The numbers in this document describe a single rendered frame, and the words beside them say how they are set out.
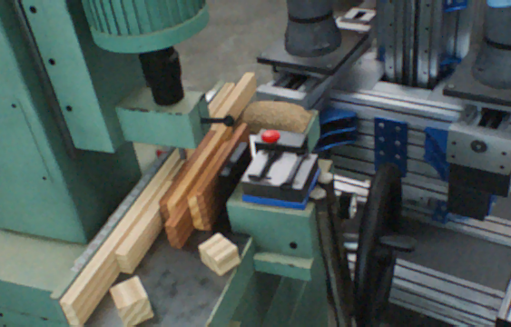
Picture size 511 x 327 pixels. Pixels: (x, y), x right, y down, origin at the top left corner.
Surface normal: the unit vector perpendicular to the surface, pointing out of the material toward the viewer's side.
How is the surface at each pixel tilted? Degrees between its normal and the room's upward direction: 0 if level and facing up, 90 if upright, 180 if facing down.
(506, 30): 90
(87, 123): 90
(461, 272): 0
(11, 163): 90
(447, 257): 0
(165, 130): 90
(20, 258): 0
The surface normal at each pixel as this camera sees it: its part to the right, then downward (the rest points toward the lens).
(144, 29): 0.10, 0.59
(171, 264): -0.13, -0.79
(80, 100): -0.35, 0.60
